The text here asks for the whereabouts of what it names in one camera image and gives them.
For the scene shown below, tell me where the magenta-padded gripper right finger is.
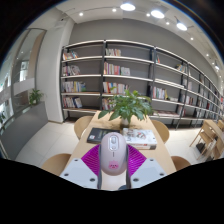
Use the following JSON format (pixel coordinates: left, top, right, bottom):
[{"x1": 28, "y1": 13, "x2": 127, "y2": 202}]
[{"x1": 125, "y1": 143, "x2": 168, "y2": 190}]

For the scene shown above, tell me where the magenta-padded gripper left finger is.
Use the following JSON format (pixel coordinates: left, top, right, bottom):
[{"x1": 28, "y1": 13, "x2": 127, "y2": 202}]
[{"x1": 59, "y1": 143, "x2": 103, "y2": 190}]

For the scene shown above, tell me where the group of wooden frame chairs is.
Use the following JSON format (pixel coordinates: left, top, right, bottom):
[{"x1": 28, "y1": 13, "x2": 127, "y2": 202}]
[{"x1": 189, "y1": 119, "x2": 224, "y2": 161}]

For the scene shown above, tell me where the group of round ceiling lights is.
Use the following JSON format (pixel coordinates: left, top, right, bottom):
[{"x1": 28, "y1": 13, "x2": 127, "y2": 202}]
[{"x1": 78, "y1": 2, "x2": 221, "y2": 71}]

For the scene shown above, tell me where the green plant in white pot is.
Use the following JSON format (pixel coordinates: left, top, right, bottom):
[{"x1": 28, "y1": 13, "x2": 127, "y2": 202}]
[{"x1": 97, "y1": 89, "x2": 155, "y2": 129}]

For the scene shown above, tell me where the small wooden table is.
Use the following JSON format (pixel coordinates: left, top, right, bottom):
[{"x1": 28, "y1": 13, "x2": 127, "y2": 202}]
[{"x1": 201, "y1": 119, "x2": 224, "y2": 141}]

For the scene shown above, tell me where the white book with red spine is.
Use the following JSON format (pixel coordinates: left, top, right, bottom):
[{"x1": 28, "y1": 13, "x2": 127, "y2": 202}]
[{"x1": 131, "y1": 143, "x2": 158, "y2": 151}]

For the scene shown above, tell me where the grey bookshelf unit with books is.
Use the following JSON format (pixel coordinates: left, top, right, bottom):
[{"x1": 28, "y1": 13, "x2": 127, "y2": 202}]
[{"x1": 59, "y1": 39, "x2": 224, "y2": 129}]

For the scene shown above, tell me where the black hardcover book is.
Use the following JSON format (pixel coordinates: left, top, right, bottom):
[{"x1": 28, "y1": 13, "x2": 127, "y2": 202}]
[{"x1": 86, "y1": 127, "x2": 111, "y2": 145}]

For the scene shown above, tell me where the white illustrated book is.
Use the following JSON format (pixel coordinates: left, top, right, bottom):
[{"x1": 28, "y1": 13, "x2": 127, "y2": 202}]
[{"x1": 122, "y1": 128, "x2": 158, "y2": 147}]

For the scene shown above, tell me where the pale pink computer mouse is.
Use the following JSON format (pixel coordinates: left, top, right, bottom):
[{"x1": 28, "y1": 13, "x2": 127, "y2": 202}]
[{"x1": 99, "y1": 132, "x2": 128, "y2": 177}]

